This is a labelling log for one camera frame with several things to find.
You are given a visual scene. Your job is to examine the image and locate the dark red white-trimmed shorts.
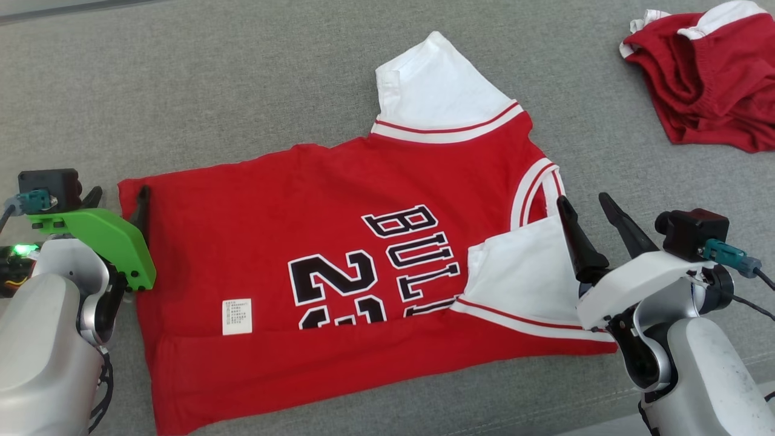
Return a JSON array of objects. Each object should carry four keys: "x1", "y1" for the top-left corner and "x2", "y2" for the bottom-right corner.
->
[{"x1": 619, "y1": 0, "x2": 775, "y2": 153}]

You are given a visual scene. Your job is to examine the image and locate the red white basketball jersey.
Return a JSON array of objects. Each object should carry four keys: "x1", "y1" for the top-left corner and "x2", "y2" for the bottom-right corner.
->
[{"x1": 117, "y1": 30, "x2": 618, "y2": 436}]

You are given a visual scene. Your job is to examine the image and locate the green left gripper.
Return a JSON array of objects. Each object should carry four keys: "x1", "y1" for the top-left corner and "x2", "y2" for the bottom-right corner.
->
[{"x1": 27, "y1": 185, "x2": 157, "y2": 291}]

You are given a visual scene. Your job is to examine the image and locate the right camera cable teal connector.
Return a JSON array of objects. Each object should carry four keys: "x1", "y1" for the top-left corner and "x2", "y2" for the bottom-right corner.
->
[{"x1": 702, "y1": 238, "x2": 775, "y2": 322}]

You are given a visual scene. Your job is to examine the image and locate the camera cable teal connector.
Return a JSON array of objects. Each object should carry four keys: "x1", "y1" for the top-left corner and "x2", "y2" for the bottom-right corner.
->
[
  {"x1": 702, "y1": 238, "x2": 775, "y2": 322},
  {"x1": 0, "y1": 190, "x2": 54, "y2": 234}
]

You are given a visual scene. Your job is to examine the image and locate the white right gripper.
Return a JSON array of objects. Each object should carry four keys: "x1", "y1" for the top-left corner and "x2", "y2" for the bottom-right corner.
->
[{"x1": 556, "y1": 192, "x2": 708, "y2": 331}]

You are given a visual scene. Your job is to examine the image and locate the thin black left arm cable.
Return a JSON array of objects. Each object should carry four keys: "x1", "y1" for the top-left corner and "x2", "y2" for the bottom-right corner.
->
[{"x1": 88, "y1": 348, "x2": 117, "y2": 434}]

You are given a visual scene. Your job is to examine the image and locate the left camera cable teal connector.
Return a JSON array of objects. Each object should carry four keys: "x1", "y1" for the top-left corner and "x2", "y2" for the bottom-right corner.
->
[{"x1": 0, "y1": 190, "x2": 54, "y2": 234}]

